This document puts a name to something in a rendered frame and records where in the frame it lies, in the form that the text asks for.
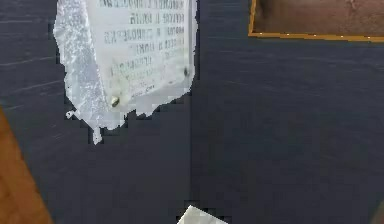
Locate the small white slab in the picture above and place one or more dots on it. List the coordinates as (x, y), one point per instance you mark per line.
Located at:
(199, 217)

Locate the white lettered wall plaque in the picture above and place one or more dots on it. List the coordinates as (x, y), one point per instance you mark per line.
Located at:
(143, 50)

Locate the gold framed brown picture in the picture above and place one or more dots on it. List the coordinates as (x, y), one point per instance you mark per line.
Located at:
(320, 16)

